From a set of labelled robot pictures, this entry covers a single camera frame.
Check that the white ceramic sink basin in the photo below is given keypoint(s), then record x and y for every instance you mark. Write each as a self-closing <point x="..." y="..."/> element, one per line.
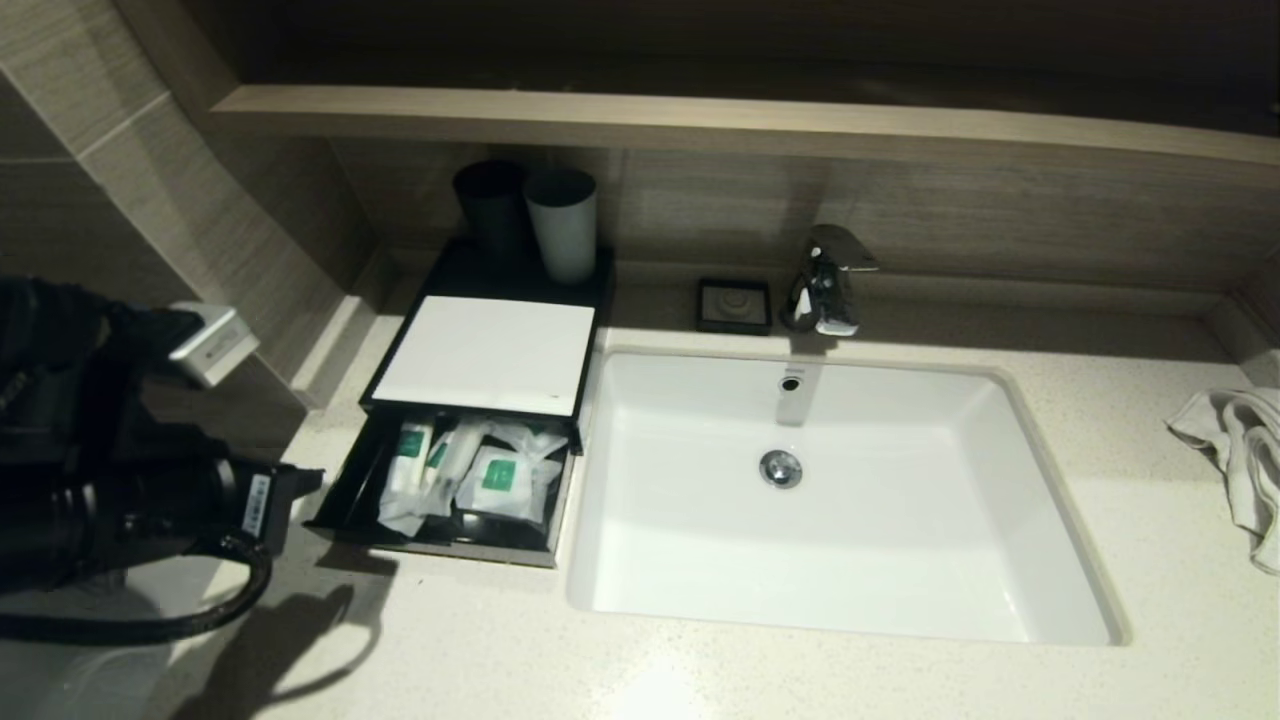
<point x="850" y="560"/>

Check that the dark metal cup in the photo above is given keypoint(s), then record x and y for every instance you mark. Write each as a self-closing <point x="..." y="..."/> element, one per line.
<point x="492" y="215"/>

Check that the white cup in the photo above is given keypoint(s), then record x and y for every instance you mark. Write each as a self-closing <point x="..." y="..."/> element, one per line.
<point x="565" y="240"/>

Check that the small packet green label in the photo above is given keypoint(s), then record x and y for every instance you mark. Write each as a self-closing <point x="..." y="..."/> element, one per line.
<point x="530" y="435"/>
<point x="505" y="485"/>

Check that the glossy black unlined drawer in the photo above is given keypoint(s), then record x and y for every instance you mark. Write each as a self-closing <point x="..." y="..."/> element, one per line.
<point x="350" y="500"/>

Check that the wooden wall shelf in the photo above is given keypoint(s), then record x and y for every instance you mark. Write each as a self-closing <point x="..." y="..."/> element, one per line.
<point x="700" y="120"/>

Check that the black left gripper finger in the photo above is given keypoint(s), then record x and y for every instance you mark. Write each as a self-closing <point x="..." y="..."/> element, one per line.
<point x="305" y="477"/>
<point x="297" y="495"/>

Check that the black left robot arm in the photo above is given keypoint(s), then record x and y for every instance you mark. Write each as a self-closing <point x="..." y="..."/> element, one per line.
<point x="80" y="480"/>

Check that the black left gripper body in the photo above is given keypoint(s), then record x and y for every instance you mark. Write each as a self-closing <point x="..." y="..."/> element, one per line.
<point x="255" y="505"/>

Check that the chrome sink drain plug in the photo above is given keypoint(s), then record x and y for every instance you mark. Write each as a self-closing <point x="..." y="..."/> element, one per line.
<point x="781" y="469"/>

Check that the chrome sink faucet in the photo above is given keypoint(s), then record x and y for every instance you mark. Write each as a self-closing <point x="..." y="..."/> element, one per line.
<point x="830" y="290"/>

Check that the black square soap dish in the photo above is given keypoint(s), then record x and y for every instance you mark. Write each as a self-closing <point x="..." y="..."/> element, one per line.
<point x="734" y="305"/>

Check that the white towel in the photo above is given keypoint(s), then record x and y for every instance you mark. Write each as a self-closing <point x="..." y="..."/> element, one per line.
<point x="1250" y="450"/>

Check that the long clear packet green label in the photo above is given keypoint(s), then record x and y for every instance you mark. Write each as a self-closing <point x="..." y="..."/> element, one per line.
<point x="450" y="465"/>
<point x="410" y="470"/>

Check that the black amenity tray with packets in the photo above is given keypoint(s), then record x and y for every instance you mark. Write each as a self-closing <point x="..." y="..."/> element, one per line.
<point x="575" y="430"/>

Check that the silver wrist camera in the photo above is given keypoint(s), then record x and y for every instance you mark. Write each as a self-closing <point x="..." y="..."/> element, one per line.
<point x="215" y="345"/>

